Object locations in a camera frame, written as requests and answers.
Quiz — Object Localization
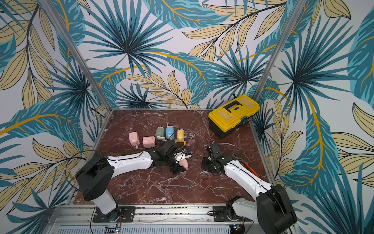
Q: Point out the pink sharpener back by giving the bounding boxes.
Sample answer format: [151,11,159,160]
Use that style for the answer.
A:
[142,136,156,149]

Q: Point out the pink sharpener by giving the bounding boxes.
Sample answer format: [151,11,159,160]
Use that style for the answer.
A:
[129,132,140,149]
[142,136,156,149]
[179,159,189,170]

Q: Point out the green pencil sharpener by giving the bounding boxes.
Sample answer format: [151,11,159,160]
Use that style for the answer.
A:
[155,126,166,142]

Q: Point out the blue pencil sharpener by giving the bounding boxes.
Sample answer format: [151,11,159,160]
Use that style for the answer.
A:
[165,125,175,140]

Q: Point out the yellow pencil sharpener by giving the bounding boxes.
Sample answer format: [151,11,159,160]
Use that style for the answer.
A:
[176,129,186,145]

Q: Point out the clear pink tray back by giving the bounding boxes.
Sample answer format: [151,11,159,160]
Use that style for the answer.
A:
[187,138,196,147]

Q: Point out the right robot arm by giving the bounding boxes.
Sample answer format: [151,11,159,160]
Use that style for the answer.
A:
[202,143,298,234]

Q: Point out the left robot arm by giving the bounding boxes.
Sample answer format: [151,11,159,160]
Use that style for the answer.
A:
[76,140,191,218]

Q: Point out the yellow black toolbox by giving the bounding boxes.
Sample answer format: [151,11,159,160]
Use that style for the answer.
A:
[208,95,260,139]

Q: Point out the orange handled pliers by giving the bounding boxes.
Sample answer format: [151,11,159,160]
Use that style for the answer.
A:
[244,163,259,177]

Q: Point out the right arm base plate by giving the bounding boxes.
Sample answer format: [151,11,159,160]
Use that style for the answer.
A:
[209,206,241,222]

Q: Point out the aluminium front rail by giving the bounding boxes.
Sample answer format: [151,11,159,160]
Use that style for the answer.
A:
[46,204,296,234]

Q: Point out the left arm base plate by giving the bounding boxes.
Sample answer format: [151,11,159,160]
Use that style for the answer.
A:
[93,206,135,223]

